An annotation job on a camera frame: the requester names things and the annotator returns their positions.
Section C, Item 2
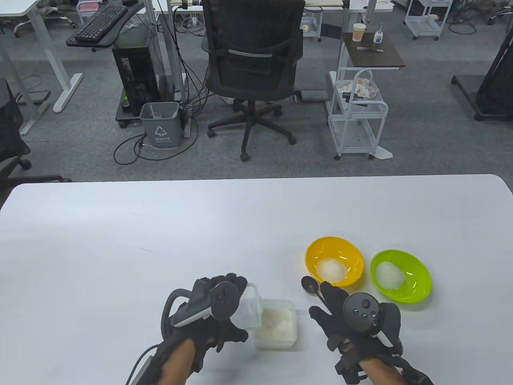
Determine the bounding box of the person's right hand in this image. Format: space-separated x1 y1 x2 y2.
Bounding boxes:
309 281 403 361

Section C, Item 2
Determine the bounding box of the person's left hand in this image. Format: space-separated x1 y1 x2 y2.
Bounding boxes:
154 273 249 373

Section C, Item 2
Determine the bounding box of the black long-handled spoon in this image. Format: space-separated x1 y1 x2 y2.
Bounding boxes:
301 276 327 305

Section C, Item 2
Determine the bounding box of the clear plastic lid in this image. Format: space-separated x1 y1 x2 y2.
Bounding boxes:
232 283 263 330

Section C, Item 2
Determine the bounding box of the clear plastic sugar container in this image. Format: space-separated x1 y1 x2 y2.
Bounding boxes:
256 300 298 349

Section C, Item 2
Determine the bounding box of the orange plastic bowl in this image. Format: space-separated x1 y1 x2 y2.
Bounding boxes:
305 237 365 287

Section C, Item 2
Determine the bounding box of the green plastic bowl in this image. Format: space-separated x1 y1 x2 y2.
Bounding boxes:
369 249 432 304

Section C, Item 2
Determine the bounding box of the person's left forearm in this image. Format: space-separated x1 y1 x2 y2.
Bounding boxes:
128 339 197 385

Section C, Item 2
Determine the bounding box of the person's right forearm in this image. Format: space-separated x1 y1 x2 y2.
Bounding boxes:
335 355 433 385

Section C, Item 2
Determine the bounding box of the black hand tracker controller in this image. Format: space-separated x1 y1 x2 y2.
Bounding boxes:
342 293 395 347
161 281 241 339

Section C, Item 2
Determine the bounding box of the grey trash bin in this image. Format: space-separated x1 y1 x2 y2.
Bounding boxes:
139 101 183 150

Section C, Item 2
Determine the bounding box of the crumpled white cloth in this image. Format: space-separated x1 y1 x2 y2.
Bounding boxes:
335 78 379 99

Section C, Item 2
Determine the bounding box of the dark brown side table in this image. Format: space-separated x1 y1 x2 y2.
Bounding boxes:
340 32 405 69

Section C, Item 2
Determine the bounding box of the black computer tower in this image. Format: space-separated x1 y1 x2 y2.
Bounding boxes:
112 43 161 117

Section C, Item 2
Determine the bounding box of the black mesh office chair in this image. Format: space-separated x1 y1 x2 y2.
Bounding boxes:
200 0 305 162

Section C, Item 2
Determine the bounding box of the black floor stand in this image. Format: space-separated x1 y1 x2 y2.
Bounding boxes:
451 24 513 121

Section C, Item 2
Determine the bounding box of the small white cart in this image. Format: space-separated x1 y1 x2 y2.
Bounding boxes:
301 12 323 43

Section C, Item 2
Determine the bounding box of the white utility cart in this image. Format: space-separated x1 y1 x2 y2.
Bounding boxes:
404 0 445 41

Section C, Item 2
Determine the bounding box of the black keyboard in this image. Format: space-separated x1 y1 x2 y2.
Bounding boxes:
74 4 129 43

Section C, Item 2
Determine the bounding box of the black keyboard tray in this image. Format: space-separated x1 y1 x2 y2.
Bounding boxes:
66 2 147 52

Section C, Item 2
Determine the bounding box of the white standing desk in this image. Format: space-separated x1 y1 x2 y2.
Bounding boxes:
0 0 84 135

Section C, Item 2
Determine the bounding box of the white wire rolling cart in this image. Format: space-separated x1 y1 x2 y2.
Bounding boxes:
327 67 389 160

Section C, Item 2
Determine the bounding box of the black flat base plate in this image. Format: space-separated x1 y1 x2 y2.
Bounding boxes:
299 89 331 103

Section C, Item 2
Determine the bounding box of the white desk leg frame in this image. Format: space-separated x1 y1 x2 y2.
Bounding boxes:
142 0 191 139

